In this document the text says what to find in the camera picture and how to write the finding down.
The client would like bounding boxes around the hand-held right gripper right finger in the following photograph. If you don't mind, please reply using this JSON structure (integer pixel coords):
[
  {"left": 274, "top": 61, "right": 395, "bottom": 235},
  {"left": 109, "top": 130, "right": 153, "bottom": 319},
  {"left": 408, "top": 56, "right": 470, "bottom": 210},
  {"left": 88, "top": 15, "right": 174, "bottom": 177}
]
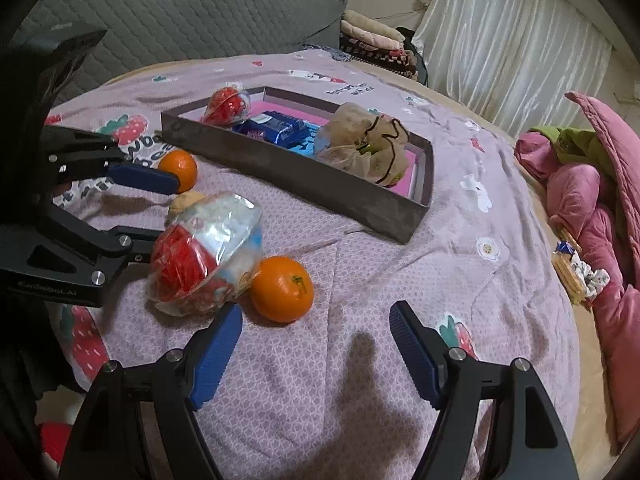
[{"left": 389, "top": 301, "right": 581, "bottom": 480}]

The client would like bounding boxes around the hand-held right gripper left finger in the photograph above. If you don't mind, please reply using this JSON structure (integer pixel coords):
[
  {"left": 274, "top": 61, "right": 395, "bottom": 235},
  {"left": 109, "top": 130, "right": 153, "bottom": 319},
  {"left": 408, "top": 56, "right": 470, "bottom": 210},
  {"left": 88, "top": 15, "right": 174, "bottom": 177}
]
[{"left": 59, "top": 302, "right": 244, "bottom": 480}]

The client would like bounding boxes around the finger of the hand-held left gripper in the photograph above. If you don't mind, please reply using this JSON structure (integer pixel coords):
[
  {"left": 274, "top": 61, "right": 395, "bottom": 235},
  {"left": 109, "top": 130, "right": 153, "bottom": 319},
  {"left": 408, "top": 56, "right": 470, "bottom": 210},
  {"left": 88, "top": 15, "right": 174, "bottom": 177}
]
[
  {"left": 0, "top": 204, "right": 162, "bottom": 309},
  {"left": 37, "top": 125, "right": 182, "bottom": 196}
]

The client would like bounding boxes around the orange tangerine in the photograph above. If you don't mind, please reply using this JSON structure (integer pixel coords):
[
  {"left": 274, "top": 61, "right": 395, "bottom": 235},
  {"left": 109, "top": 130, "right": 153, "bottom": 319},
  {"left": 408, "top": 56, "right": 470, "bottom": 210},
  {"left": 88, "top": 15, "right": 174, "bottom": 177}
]
[
  {"left": 250, "top": 256, "right": 315, "bottom": 323},
  {"left": 157, "top": 149, "right": 198, "bottom": 194}
]

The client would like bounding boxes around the beige walnut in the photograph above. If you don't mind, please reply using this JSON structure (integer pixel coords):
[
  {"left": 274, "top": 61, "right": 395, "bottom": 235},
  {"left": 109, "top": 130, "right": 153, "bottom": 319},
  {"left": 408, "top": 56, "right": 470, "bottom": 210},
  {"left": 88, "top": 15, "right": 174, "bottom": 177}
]
[{"left": 166, "top": 191, "right": 207, "bottom": 226}]

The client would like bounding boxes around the plastic-wrapped toy egg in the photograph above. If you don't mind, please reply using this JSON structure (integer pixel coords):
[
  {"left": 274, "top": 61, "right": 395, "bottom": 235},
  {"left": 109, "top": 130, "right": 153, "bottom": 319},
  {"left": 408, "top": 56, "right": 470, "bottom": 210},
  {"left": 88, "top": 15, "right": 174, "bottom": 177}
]
[
  {"left": 201, "top": 87, "right": 252, "bottom": 127},
  {"left": 147, "top": 191, "right": 264, "bottom": 317}
]

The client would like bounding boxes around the blue snack packet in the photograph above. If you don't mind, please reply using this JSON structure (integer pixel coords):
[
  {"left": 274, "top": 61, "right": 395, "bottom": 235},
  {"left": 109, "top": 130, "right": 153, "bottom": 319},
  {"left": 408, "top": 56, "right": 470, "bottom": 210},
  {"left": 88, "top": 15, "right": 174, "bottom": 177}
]
[{"left": 232, "top": 111, "right": 313, "bottom": 150}]

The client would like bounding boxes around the grey shallow cardboard box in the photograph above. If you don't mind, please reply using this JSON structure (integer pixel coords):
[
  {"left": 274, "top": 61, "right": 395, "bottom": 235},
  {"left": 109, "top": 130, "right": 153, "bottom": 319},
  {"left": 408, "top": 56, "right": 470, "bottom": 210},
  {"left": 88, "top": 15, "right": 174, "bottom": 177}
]
[{"left": 160, "top": 86, "right": 435, "bottom": 245}]

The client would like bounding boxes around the beige organza scrunchie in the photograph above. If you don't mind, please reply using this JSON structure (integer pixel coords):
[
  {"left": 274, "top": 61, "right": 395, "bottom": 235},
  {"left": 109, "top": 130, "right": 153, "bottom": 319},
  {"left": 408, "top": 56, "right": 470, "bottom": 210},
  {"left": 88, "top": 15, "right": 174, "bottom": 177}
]
[{"left": 314, "top": 102, "right": 411, "bottom": 188}]

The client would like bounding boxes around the pink strawberry printed blanket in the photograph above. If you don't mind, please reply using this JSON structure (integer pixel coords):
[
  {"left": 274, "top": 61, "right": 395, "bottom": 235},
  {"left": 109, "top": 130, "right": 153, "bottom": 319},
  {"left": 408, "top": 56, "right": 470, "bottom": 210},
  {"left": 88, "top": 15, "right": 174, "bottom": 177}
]
[{"left": 42, "top": 52, "right": 581, "bottom": 480}]

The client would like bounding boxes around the grey quilted headboard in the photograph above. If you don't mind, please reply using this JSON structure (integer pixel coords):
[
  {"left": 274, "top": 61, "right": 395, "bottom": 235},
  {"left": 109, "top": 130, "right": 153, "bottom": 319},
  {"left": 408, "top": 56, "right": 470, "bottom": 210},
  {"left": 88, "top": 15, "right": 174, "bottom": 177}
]
[{"left": 15, "top": 0, "right": 346, "bottom": 106}]

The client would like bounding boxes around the pink and blue book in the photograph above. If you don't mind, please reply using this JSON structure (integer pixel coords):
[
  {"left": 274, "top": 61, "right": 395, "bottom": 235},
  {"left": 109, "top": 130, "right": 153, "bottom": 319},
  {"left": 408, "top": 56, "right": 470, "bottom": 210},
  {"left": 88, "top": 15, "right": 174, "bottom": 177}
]
[{"left": 245, "top": 100, "right": 422, "bottom": 202}]

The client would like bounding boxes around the white floral scrunchie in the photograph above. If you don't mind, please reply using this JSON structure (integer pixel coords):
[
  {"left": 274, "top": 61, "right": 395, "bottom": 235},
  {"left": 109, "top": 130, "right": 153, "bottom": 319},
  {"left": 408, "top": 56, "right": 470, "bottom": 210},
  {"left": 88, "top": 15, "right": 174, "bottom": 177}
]
[{"left": 570, "top": 252, "right": 611, "bottom": 303}]

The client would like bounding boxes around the dark patterned cloth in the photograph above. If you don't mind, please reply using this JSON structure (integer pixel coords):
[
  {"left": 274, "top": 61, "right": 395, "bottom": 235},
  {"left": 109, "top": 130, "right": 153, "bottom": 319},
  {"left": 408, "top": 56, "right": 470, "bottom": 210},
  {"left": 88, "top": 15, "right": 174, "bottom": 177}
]
[{"left": 300, "top": 42, "right": 353, "bottom": 63}]

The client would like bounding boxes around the pink quilt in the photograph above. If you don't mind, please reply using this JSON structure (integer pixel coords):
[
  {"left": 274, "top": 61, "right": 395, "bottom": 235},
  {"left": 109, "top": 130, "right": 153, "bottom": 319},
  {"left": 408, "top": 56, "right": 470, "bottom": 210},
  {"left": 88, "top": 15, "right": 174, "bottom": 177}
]
[{"left": 515, "top": 91, "right": 640, "bottom": 456}]

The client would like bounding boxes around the green blanket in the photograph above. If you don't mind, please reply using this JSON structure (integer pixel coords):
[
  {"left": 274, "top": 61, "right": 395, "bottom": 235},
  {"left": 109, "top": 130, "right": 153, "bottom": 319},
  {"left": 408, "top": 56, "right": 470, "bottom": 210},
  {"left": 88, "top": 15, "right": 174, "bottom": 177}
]
[{"left": 529, "top": 125, "right": 626, "bottom": 168}]

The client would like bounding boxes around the stack of folded blankets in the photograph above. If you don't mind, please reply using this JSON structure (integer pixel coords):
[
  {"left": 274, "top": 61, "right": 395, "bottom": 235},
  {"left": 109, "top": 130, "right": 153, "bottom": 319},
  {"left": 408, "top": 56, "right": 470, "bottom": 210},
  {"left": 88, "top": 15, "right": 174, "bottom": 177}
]
[{"left": 340, "top": 9, "right": 418, "bottom": 81}]

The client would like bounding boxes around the dark clothing pile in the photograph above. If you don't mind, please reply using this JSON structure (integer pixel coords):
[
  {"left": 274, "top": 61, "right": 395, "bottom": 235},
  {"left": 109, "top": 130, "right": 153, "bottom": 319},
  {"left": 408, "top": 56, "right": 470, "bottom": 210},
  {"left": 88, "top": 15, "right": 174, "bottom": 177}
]
[{"left": 397, "top": 27, "right": 430, "bottom": 86}]

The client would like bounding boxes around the white curtain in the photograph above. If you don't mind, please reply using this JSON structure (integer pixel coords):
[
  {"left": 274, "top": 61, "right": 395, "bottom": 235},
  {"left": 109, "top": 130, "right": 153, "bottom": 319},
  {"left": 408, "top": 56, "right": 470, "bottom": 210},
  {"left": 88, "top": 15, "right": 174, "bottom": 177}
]
[{"left": 410, "top": 0, "right": 613, "bottom": 136}]

